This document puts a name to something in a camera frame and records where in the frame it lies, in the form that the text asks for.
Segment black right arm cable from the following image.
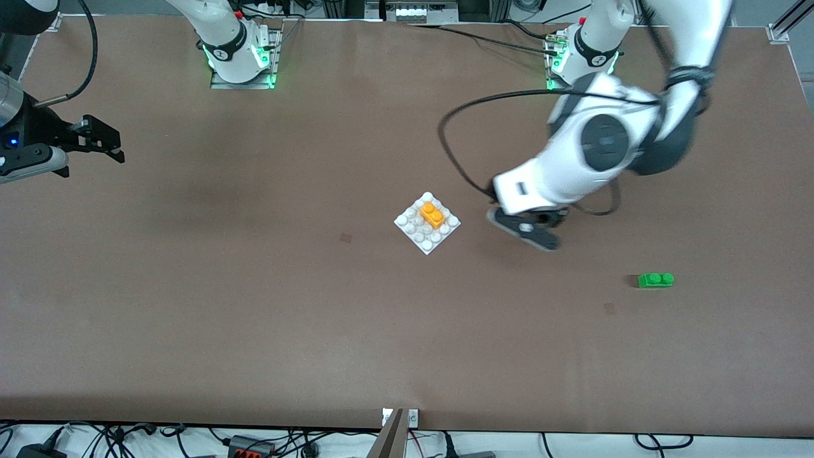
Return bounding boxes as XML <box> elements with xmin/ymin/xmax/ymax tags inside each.
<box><xmin>35</xmin><ymin>0</ymin><xmax>99</xmax><ymax>106</ymax></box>

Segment black box orange connectors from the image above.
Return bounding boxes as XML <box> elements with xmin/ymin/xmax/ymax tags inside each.
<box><xmin>228</xmin><ymin>435</ymin><xmax>275</xmax><ymax>458</ymax></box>

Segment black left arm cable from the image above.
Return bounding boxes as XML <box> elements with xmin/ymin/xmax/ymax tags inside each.
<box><xmin>438</xmin><ymin>0</ymin><xmax>716</xmax><ymax>217</ymax></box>

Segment white studded base plate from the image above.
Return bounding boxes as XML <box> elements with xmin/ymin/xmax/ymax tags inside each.
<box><xmin>393</xmin><ymin>191</ymin><xmax>462</xmax><ymax>256</ymax></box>

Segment aluminium frame rail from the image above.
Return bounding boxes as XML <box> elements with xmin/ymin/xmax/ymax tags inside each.
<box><xmin>773</xmin><ymin>0</ymin><xmax>814</xmax><ymax>36</ymax></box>

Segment black cable across table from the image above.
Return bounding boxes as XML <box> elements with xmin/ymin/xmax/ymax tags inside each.
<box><xmin>407</xmin><ymin>23</ymin><xmax>560</xmax><ymax>58</ymax></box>

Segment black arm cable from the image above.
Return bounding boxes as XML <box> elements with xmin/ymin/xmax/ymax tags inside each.
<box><xmin>35</xmin><ymin>0</ymin><xmax>99</xmax><ymax>106</ymax></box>
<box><xmin>438</xmin><ymin>0</ymin><xmax>716</xmax><ymax>217</ymax></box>

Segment grey tapered post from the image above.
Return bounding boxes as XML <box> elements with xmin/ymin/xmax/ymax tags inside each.
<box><xmin>366</xmin><ymin>408</ymin><xmax>408</xmax><ymax>458</ymax></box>

